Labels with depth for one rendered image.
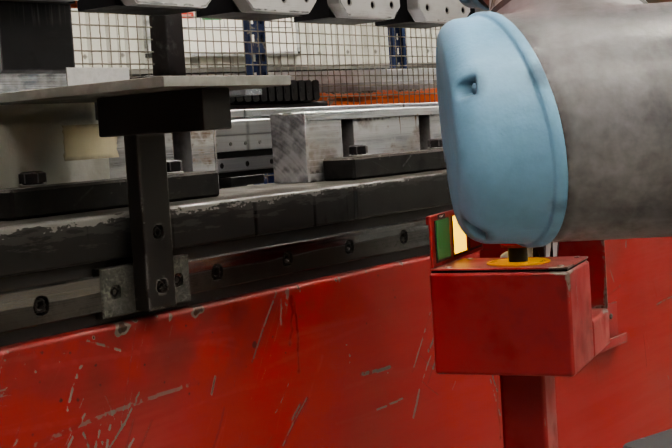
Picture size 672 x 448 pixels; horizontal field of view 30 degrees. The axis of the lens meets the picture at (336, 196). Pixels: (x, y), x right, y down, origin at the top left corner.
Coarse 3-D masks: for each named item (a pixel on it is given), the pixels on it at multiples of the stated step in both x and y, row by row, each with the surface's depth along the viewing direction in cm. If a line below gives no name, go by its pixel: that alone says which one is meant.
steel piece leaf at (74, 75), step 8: (72, 72) 126; (80, 72) 127; (88, 72) 128; (96, 72) 128; (104, 72) 129; (112, 72) 130; (120, 72) 131; (128, 72) 132; (72, 80) 126; (80, 80) 127; (88, 80) 128; (96, 80) 128; (104, 80) 129; (112, 80) 130
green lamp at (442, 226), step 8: (440, 224) 143; (448, 224) 146; (440, 232) 143; (448, 232) 146; (440, 240) 143; (448, 240) 146; (440, 248) 143; (448, 248) 145; (440, 256) 143; (448, 256) 145
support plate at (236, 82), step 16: (128, 80) 113; (144, 80) 112; (160, 80) 111; (176, 80) 112; (192, 80) 114; (208, 80) 115; (224, 80) 117; (240, 80) 119; (256, 80) 121; (272, 80) 123; (288, 80) 125; (0, 96) 124; (16, 96) 123; (32, 96) 121; (48, 96) 120; (64, 96) 119; (80, 96) 120; (96, 96) 122; (112, 96) 125
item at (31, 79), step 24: (0, 24) 130; (24, 24) 132; (48, 24) 135; (0, 48) 130; (24, 48) 132; (48, 48) 135; (72, 48) 138; (0, 72) 130; (24, 72) 132; (48, 72) 135
